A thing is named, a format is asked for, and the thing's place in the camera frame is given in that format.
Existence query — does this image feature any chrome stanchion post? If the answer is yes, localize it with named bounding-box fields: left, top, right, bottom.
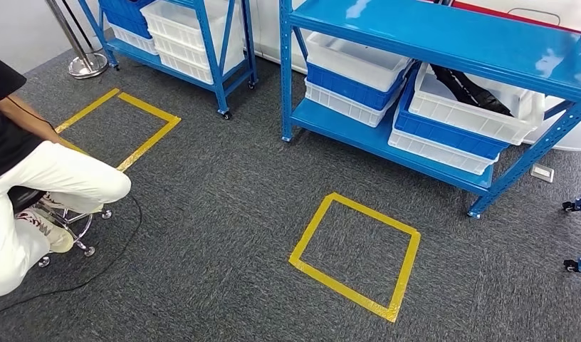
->
left=44, top=0, right=110, bottom=80

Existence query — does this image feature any black floor cable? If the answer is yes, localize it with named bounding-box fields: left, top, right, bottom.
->
left=0, top=195, right=144, bottom=316

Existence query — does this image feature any person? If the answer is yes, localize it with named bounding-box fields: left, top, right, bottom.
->
left=0, top=51, right=132, bottom=299

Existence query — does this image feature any black plastic part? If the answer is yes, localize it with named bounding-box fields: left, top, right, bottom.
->
left=429, top=63, right=514, bottom=118

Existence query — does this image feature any white floor socket plate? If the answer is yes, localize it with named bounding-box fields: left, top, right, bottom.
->
left=529, top=163, right=555, bottom=184

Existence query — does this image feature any blue wheeled metal shelf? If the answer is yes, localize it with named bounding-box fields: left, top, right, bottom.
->
left=77, top=0, right=259, bottom=121

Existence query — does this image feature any white plastic bin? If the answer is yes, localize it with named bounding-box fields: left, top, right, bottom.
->
left=407, top=62, right=547, bottom=147
left=387, top=126, right=501, bottom=177
left=108, top=22, right=159, bottom=56
left=305, top=31, right=414, bottom=93
left=153, top=35, right=245, bottom=86
left=140, top=0, right=245, bottom=48
left=304, top=79, right=406, bottom=129

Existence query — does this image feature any blue plastic bin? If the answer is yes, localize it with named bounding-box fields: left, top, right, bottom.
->
left=306, top=61, right=409, bottom=113
left=393, top=71, right=511, bottom=161
left=98, top=0, right=155, bottom=40

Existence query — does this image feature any black stool with chrome base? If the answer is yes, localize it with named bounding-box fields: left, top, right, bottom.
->
left=6, top=185, right=114, bottom=269

